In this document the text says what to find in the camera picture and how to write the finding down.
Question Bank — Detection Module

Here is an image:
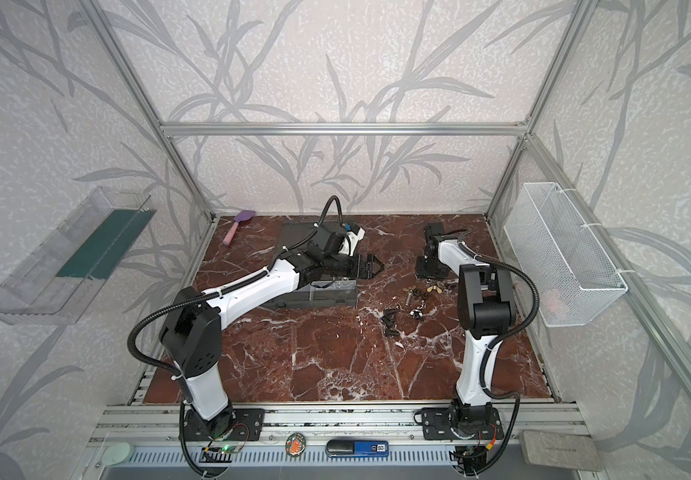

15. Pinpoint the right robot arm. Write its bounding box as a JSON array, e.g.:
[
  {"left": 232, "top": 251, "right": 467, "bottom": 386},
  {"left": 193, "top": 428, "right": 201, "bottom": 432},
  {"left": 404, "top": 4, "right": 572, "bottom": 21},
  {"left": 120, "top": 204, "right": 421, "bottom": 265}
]
[{"left": 415, "top": 223, "right": 541, "bottom": 413}]

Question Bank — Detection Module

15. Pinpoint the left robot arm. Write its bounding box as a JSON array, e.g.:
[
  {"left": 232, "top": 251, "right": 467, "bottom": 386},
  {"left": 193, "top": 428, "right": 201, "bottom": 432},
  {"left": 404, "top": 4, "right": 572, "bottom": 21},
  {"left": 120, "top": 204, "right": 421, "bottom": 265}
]
[{"left": 127, "top": 222, "right": 385, "bottom": 422}]

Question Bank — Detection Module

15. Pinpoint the grey plastic organizer box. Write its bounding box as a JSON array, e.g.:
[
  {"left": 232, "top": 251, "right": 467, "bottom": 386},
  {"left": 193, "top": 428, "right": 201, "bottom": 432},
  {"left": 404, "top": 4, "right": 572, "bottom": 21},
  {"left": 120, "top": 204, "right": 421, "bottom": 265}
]
[{"left": 262, "top": 221, "right": 359, "bottom": 310}]

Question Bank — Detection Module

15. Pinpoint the purple pink brush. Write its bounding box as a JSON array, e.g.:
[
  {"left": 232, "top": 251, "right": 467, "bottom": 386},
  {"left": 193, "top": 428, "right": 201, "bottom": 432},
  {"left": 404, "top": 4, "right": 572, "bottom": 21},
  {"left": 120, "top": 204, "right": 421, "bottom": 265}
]
[{"left": 222, "top": 210, "right": 256, "bottom": 246}]

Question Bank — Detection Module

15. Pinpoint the round orange badge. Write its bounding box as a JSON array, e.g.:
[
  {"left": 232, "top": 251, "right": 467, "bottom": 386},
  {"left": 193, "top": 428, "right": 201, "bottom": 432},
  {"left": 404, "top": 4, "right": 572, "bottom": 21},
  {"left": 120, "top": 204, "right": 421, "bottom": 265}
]
[{"left": 285, "top": 432, "right": 307, "bottom": 458}]

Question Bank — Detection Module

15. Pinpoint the blue black usb device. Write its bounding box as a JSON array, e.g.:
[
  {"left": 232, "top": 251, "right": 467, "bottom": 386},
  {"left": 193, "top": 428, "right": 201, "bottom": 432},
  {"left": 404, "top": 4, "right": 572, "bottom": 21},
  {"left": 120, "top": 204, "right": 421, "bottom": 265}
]
[{"left": 325, "top": 439, "right": 389, "bottom": 458}]

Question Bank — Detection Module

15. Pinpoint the grey foam pad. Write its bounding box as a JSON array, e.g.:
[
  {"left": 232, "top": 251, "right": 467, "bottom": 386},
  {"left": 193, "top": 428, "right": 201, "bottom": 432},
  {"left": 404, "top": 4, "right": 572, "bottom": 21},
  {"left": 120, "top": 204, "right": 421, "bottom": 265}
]
[{"left": 519, "top": 430, "right": 603, "bottom": 472}]

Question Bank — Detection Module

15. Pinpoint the white round knob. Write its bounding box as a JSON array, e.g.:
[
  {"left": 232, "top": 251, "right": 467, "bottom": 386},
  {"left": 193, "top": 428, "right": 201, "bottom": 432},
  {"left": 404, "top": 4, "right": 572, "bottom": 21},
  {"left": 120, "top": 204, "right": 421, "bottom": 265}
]
[{"left": 101, "top": 442, "right": 136, "bottom": 467}]

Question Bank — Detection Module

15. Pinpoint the white wire mesh basket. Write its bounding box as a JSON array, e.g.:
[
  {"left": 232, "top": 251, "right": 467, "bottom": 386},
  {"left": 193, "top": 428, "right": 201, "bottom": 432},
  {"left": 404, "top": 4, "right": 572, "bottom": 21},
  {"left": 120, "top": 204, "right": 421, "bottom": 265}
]
[{"left": 505, "top": 182, "right": 627, "bottom": 328}]

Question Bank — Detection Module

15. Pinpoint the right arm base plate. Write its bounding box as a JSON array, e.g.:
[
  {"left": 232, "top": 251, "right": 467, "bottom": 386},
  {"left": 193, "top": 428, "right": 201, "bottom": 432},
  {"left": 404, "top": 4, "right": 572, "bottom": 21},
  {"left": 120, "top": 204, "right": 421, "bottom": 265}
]
[{"left": 413, "top": 403, "right": 505, "bottom": 441}]

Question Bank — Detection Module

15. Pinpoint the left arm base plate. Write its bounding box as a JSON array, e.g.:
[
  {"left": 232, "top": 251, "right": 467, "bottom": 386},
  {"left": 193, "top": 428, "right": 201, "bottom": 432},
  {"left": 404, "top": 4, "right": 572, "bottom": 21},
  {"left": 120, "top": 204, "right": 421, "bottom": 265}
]
[{"left": 180, "top": 408, "right": 266, "bottom": 442}]

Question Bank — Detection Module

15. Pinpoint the clear wall shelf tray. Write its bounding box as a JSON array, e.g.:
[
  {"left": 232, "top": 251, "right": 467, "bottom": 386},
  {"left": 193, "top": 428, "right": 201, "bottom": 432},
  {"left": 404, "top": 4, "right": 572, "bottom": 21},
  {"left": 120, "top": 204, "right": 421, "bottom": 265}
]
[{"left": 0, "top": 187, "right": 157, "bottom": 325}]

